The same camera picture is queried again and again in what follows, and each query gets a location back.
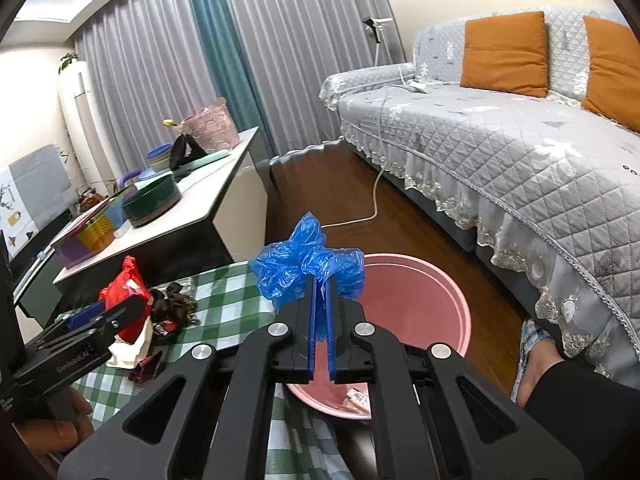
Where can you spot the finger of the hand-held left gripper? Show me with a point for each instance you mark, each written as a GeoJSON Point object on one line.
{"type": "Point", "coordinates": [125, 310]}
{"type": "Point", "coordinates": [87, 316]}

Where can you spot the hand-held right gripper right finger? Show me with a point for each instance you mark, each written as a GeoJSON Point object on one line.
{"type": "Point", "coordinates": [330, 320]}

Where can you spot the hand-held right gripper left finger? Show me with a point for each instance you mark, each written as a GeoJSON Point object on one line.
{"type": "Point", "coordinates": [312, 320]}

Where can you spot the red plastic bag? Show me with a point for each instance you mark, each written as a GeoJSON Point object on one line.
{"type": "Point", "coordinates": [127, 280]}

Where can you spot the blue plastic bag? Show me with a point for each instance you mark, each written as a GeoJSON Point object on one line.
{"type": "Point", "coordinates": [290, 270]}

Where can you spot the pink plastic basin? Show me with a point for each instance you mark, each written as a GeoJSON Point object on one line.
{"type": "Point", "coordinates": [415, 305]}

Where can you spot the person's left hand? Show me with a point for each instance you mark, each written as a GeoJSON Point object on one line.
{"type": "Point", "coordinates": [55, 430]}

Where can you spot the cream paper package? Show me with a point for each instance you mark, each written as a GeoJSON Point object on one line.
{"type": "Point", "coordinates": [132, 352]}

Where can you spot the small black red wrapper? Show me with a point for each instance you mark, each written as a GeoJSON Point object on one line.
{"type": "Point", "coordinates": [165, 328]}

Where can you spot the dark brown crumpled wrapper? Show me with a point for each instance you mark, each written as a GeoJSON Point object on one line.
{"type": "Point", "coordinates": [175, 305]}

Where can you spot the dark red wrapper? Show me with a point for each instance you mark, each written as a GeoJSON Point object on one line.
{"type": "Point", "coordinates": [147, 367]}

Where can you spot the multicoloured box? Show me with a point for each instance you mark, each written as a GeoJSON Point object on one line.
{"type": "Point", "coordinates": [85, 237]}

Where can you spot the small white object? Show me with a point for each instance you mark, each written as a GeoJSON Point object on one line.
{"type": "Point", "coordinates": [122, 231]}

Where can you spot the beige wrapper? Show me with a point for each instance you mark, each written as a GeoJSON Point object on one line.
{"type": "Point", "coordinates": [359, 402]}

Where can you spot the green checked tablecloth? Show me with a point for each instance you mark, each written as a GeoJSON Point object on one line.
{"type": "Point", "coordinates": [225, 300]}

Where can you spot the dark green round tin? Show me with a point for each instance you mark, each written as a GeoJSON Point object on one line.
{"type": "Point", "coordinates": [150, 202]}

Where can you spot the brown object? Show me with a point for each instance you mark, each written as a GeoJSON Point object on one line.
{"type": "Point", "coordinates": [92, 202]}

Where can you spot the white coffee table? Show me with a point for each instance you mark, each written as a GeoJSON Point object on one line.
{"type": "Point", "coordinates": [200, 200]}

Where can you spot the grey cloth cover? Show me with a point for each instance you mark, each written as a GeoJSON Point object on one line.
{"type": "Point", "coordinates": [40, 185]}

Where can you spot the stack of coloured bowls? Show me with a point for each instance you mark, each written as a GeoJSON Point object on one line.
{"type": "Point", "coordinates": [159, 157]}

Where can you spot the light green tray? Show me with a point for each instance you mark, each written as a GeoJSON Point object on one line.
{"type": "Point", "coordinates": [205, 162]}

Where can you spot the white standing air conditioner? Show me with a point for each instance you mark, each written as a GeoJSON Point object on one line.
{"type": "Point", "coordinates": [85, 125]}

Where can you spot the yellow object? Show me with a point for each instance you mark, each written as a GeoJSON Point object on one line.
{"type": "Point", "coordinates": [171, 123]}

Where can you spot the plaid slipper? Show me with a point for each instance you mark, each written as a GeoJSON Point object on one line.
{"type": "Point", "coordinates": [530, 340]}

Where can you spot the pink lace basket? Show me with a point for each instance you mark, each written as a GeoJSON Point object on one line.
{"type": "Point", "coordinates": [210, 127]}

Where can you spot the grey quilted sofa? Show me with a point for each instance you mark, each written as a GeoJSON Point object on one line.
{"type": "Point", "coordinates": [500, 160]}

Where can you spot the white power strip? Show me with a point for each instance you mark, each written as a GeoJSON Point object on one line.
{"type": "Point", "coordinates": [417, 86]}

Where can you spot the grey curtain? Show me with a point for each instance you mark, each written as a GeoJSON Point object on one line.
{"type": "Point", "coordinates": [140, 60]}
{"type": "Point", "coordinates": [310, 35]}

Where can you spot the green potted plant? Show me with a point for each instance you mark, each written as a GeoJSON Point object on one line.
{"type": "Point", "coordinates": [69, 62]}

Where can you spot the person's leg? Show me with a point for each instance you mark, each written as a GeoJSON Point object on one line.
{"type": "Point", "coordinates": [575, 410]}

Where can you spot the teal curtain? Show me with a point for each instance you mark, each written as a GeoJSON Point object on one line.
{"type": "Point", "coordinates": [220, 50]}

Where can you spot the orange cushion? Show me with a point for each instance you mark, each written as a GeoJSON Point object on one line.
{"type": "Point", "coordinates": [505, 55]}
{"type": "Point", "coordinates": [615, 70]}

